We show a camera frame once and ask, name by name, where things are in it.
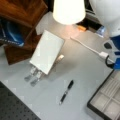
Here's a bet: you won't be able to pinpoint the brown wooden shelf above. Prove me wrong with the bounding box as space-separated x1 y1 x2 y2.
0 0 48 65

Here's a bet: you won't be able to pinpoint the orange small object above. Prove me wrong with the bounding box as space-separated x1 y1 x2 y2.
78 26 86 31

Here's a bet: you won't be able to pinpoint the metal binder clips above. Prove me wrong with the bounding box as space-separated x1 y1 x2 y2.
24 67 42 86

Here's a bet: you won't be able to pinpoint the black pen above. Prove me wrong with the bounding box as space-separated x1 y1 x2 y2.
59 80 74 105

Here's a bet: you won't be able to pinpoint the grey jewelry box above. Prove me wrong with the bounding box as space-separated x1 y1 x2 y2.
87 70 120 120

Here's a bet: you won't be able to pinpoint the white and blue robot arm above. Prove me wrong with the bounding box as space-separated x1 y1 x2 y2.
89 0 120 53

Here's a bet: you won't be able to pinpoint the blue book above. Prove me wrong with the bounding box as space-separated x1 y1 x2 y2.
0 18 24 47

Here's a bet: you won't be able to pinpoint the white spiral notebook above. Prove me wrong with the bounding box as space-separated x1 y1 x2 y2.
30 30 64 74

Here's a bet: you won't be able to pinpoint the white lamp shade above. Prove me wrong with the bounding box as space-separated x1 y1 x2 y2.
53 0 86 25

